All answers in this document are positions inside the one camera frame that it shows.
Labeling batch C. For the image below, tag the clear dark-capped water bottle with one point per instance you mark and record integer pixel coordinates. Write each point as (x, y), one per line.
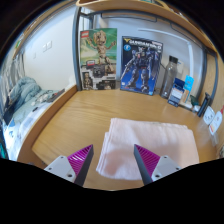
(169, 78)

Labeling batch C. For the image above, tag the light blue card packet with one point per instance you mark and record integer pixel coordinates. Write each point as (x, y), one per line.
(189, 85)

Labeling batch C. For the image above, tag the small blue box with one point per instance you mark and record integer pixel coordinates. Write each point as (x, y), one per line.
(176, 93)

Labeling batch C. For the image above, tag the pale pink towel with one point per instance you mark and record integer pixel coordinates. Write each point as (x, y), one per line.
(160, 140)

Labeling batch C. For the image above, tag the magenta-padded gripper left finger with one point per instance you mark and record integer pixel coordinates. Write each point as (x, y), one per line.
(61, 165)

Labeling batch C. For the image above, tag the white wall switch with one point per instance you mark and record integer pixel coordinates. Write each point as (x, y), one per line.
(47, 46)

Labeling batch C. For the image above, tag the white mug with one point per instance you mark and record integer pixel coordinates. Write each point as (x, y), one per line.
(209, 115)

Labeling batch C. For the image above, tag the white arched desk lamp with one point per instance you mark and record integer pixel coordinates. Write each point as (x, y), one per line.
(180, 38)

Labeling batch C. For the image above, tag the bed with blue bedding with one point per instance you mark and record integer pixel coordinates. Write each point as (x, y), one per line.
(23, 100)

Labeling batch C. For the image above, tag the black slim bottle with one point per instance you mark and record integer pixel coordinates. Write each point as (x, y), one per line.
(203, 105)

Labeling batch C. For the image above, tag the white red-capped lotion bottle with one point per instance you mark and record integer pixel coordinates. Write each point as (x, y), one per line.
(216, 122)

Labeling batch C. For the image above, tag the green tree figure toy box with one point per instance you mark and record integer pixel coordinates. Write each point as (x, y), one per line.
(98, 56)

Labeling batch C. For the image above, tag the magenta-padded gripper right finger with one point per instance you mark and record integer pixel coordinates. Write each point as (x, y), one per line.
(164, 165)

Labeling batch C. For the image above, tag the blue robot model kit box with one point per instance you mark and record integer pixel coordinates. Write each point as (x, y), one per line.
(141, 65)

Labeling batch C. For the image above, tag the wooden shelf unit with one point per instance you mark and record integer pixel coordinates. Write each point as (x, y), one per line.
(140, 6)

